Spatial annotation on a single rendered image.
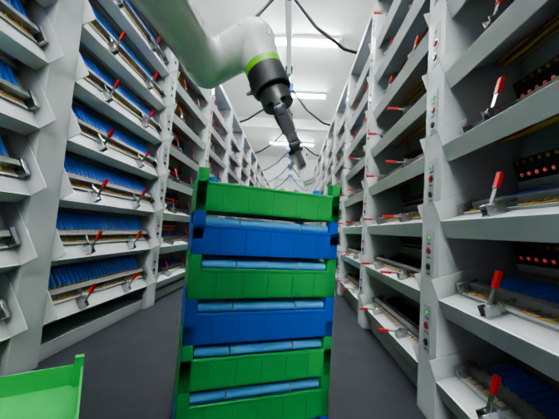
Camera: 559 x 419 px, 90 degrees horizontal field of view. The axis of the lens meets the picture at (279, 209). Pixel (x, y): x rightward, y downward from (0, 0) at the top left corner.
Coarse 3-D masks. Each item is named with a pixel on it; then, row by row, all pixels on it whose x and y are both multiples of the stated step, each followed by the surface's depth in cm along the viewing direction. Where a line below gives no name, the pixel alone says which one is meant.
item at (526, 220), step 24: (528, 168) 65; (552, 168) 59; (480, 192) 71; (504, 192) 71; (528, 192) 58; (552, 192) 48; (456, 216) 71; (480, 216) 59; (504, 216) 50; (528, 216) 45; (552, 216) 41; (528, 240) 46; (552, 240) 42
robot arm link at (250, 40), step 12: (240, 24) 65; (252, 24) 64; (264, 24) 65; (228, 36) 65; (240, 36) 64; (252, 36) 64; (264, 36) 65; (228, 48) 65; (240, 48) 65; (252, 48) 64; (264, 48) 64; (276, 48) 67; (240, 60) 67; (252, 60) 64; (240, 72) 71
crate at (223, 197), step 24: (192, 192) 69; (216, 192) 52; (240, 192) 54; (264, 192) 55; (288, 192) 57; (336, 192) 61; (240, 216) 68; (264, 216) 59; (288, 216) 57; (312, 216) 58; (336, 216) 60
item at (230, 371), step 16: (192, 352) 49; (272, 352) 54; (288, 352) 55; (304, 352) 56; (320, 352) 58; (192, 368) 49; (208, 368) 50; (224, 368) 51; (240, 368) 52; (256, 368) 53; (272, 368) 54; (288, 368) 55; (304, 368) 56; (320, 368) 58; (192, 384) 49; (208, 384) 50; (224, 384) 51; (240, 384) 52
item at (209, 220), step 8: (216, 224) 53; (224, 224) 53; (232, 224) 54; (240, 224) 54; (248, 224) 55; (256, 224) 55; (264, 224) 56; (272, 224) 56; (280, 224) 57; (288, 224) 58; (296, 224) 58; (304, 224) 59; (320, 232) 60
